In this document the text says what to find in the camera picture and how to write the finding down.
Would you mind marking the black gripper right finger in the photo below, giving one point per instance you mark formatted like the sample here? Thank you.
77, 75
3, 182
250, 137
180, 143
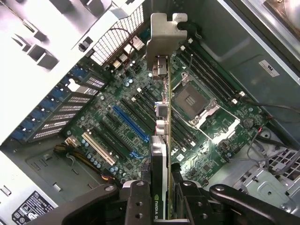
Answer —
189, 206

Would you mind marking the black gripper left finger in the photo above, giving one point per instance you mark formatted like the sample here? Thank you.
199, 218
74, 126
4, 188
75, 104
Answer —
139, 206

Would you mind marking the white expansion slot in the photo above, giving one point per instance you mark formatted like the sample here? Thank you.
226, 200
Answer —
98, 148

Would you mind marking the perforated metal drive cage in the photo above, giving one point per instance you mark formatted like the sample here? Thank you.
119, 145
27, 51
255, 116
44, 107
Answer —
257, 182

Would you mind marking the blue expansion slot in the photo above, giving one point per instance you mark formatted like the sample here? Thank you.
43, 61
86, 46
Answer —
131, 123

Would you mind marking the short black expansion slot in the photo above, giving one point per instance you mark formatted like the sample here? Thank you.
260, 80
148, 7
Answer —
111, 118

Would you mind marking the metal socket cover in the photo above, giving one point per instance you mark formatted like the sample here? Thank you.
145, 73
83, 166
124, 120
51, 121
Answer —
208, 112

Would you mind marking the silver coin battery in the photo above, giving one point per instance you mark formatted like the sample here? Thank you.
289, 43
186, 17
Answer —
249, 123

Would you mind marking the CPU socket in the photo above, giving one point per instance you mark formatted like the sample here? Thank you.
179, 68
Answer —
189, 99

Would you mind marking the green motherboard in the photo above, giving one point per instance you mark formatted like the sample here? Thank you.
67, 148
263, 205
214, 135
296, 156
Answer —
112, 93

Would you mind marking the black RAM slot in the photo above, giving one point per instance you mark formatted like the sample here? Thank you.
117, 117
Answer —
215, 67
212, 71
208, 74
205, 78

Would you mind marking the blue card retention latch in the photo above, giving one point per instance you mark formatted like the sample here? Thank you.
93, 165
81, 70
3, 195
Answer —
18, 135
28, 125
39, 114
50, 103
62, 91
79, 73

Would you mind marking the open black PC case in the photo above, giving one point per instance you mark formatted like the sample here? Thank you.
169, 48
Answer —
225, 35

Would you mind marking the white case wall sticker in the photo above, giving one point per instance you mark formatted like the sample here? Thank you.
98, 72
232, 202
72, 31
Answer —
269, 68

